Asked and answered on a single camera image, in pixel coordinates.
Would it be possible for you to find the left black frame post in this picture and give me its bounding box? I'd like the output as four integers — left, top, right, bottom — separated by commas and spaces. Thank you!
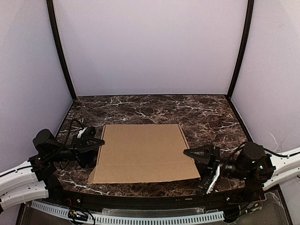
46, 0, 77, 101

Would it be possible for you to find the right black frame post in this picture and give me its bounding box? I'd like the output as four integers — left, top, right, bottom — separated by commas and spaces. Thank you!
226, 0, 255, 101

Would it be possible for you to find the left small circuit board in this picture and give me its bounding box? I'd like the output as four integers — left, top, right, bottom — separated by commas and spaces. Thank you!
67, 210, 89, 222

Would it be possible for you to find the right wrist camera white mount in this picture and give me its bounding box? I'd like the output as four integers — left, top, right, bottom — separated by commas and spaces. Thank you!
195, 165, 221, 196

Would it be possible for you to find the black front frame rail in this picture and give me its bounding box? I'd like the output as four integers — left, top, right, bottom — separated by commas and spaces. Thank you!
47, 187, 266, 211

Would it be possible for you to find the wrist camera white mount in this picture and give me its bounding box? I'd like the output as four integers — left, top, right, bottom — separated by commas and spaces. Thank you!
77, 127, 96, 138
195, 165, 221, 196

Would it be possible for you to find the right small circuit board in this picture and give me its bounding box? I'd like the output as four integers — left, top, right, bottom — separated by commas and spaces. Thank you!
240, 203, 263, 214

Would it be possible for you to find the white slotted cable duct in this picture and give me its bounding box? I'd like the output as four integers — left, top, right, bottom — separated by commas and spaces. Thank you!
31, 201, 225, 225

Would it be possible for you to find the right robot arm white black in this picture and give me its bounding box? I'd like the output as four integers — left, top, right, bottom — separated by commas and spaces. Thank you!
183, 142, 300, 196

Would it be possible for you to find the small circuit board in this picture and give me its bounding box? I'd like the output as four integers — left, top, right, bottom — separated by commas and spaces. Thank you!
67, 210, 89, 222
240, 203, 263, 214

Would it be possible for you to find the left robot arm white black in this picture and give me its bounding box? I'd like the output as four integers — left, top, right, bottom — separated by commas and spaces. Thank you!
0, 127, 105, 211

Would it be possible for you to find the brown cardboard box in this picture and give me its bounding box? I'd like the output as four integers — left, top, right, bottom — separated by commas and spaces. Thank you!
88, 124, 200, 184

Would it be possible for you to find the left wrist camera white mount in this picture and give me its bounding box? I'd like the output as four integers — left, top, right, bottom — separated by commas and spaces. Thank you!
77, 127, 96, 138

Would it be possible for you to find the black frame post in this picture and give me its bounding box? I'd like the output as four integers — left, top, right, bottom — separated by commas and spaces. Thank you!
226, 0, 255, 101
46, 0, 77, 101

